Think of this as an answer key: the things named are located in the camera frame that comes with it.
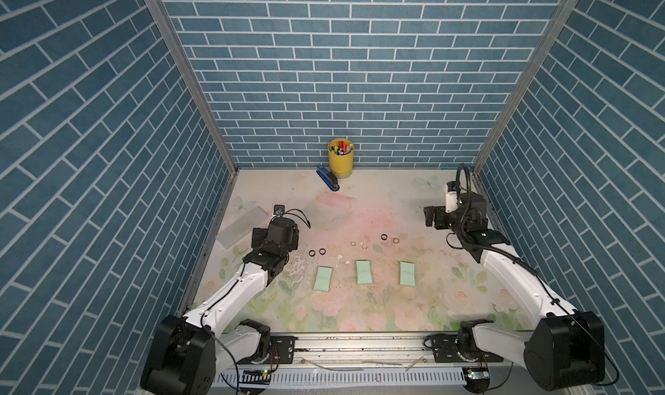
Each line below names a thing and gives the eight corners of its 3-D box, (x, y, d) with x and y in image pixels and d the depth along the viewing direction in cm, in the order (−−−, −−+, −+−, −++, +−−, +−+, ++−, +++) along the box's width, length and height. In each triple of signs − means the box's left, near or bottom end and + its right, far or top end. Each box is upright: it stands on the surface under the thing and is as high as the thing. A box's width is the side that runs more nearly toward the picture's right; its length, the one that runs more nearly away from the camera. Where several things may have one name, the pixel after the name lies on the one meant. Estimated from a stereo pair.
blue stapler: (332, 192, 114) (332, 186, 111) (316, 172, 122) (316, 166, 118) (341, 188, 115) (341, 182, 112) (324, 169, 123) (324, 162, 120)
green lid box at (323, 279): (313, 290, 86) (313, 287, 85) (318, 267, 92) (317, 265, 90) (329, 292, 86) (329, 290, 84) (333, 269, 91) (333, 266, 89)
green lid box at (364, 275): (356, 285, 88) (356, 281, 86) (355, 264, 93) (356, 260, 91) (371, 285, 88) (372, 282, 86) (370, 264, 93) (371, 260, 91)
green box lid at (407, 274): (399, 285, 88) (400, 281, 86) (399, 264, 93) (401, 260, 91) (413, 287, 88) (415, 284, 85) (412, 266, 93) (415, 262, 90)
